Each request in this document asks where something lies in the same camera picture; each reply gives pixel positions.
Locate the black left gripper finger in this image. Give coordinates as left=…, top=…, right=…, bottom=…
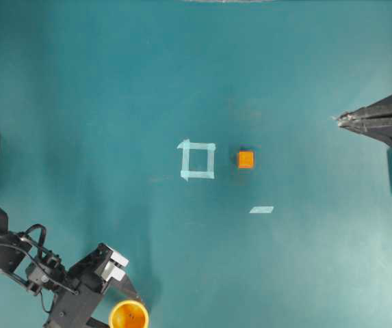
left=109, top=274, right=144, bottom=303
left=85, top=318, right=109, bottom=328

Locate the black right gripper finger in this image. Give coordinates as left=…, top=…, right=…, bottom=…
left=336, top=95, right=392, bottom=122
left=337, top=118, right=392, bottom=147

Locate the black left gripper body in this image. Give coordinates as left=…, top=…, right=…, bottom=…
left=43, top=243, right=129, bottom=327

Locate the yellow orange plastic cup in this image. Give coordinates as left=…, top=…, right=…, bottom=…
left=108, top=299, right=149, bottom=328

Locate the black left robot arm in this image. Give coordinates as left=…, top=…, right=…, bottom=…
left=0, top=209, right=149, bottom=327

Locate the light blue tape strip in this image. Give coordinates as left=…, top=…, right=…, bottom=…
left=249, top=206, right=274, bottom=214

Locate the light blue tape square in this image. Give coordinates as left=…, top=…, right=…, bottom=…
left=177, top=139, right=216, bottom=181

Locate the orange cube block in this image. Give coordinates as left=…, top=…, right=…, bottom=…
left=237, top=147, right=255, bottom=169

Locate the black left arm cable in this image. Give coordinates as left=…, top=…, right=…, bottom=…
left=0, top=223, right=79, bottom=314

